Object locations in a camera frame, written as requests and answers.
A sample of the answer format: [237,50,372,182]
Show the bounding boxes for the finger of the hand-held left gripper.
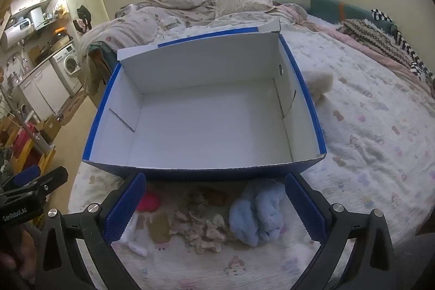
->
[7,167,69,200]
[12,165,42,185]

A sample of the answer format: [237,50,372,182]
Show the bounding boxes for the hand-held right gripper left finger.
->
[36,172,147,290]

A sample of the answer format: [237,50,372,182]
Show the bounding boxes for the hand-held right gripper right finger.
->
[285,173,396,290]

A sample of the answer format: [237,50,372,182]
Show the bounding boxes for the pink rubber duck toy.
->
[136,191,163,213]

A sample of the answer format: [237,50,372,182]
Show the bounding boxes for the light blue fluffy scrunchie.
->
[229,193,289,247]

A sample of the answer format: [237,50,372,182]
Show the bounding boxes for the brown scrunchie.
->
[170,190,209,236]

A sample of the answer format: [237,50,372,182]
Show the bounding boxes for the cream scrunchie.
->
[185,213,228,254]

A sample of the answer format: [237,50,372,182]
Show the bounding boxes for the blue and white cardboard box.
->
[82,18,327,182]

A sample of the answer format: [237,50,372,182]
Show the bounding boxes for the person's left hand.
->
[0,229,36,280]

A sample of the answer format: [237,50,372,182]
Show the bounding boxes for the red bag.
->
[14,123,36,168]

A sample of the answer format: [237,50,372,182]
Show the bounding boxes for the brown cardboard box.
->
[36,113,62,143]

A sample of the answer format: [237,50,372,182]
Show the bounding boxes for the patterned floor mat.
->
[61,95,87,126]

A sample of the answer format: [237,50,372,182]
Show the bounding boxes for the white kitchen base cabinet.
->
[18,64,70,122]

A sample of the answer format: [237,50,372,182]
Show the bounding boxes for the white washing machine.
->
[51,43,82,97]

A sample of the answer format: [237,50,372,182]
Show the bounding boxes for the cream plush toy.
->
[304,71,334,104]

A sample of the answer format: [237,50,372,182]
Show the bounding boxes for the white water heater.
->
[0,18,35,49]

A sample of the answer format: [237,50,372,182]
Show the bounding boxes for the silver range hood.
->
[27,7,45,29]

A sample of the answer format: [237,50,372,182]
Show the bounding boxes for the black hanging garment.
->
[76,5,93,30]

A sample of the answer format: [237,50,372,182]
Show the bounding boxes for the pink blanket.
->
[272,3,418,80]

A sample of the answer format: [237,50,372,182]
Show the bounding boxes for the beige printed duvet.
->
[80,0,218,53]

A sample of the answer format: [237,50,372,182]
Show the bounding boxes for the brown knitted blanket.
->
[340,18,413,68]

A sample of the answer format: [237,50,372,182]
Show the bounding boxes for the black and white striped cloth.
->
[370,9,435,87]

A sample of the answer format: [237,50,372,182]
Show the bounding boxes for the teal cushion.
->
[310,0,398,36]

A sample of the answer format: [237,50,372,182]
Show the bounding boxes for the cream fluffy pillow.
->
[215,0,274,19]

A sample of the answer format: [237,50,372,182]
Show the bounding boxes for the wooden bed frame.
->
[89,49,113,107]

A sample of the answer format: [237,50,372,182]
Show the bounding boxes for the white kitchen wall cabinets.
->
[10,0,53,15]

